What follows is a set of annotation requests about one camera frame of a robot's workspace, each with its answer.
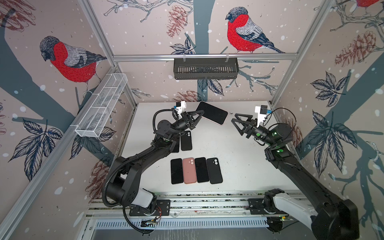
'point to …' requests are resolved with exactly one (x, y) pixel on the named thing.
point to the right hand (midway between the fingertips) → (231, 121)
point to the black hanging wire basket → (206, 68)
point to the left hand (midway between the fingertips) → (203, 114)
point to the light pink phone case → (211, 120)
